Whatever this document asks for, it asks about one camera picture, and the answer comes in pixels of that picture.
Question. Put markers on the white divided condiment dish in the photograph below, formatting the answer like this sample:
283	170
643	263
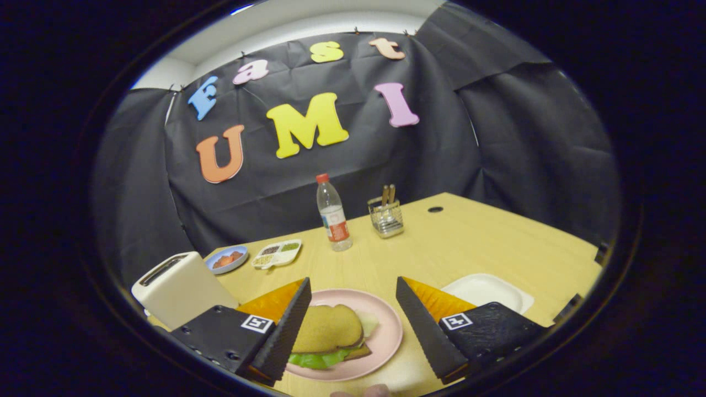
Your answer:
276	263

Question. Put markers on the clear red-capped water bottle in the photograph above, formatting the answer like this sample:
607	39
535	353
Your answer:
333	220

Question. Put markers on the small blue plate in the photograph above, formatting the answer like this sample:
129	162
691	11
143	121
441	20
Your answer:
238	266

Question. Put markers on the pink round plate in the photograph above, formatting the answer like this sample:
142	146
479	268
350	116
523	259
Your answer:
386	331

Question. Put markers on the red food slices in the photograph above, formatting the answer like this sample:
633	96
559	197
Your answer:
227	259

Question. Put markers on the white rounded square plate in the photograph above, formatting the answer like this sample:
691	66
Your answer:
485	289

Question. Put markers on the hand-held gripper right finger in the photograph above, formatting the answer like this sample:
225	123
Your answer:
422	331

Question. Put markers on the cream white toaster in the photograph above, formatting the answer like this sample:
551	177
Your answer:
187	292

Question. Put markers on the dark brown bread slice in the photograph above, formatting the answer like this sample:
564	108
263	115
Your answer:
359	352

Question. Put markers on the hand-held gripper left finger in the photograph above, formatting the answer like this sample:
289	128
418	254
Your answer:
289	331

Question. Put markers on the green lettuce leaf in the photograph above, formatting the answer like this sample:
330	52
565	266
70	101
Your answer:
314	361

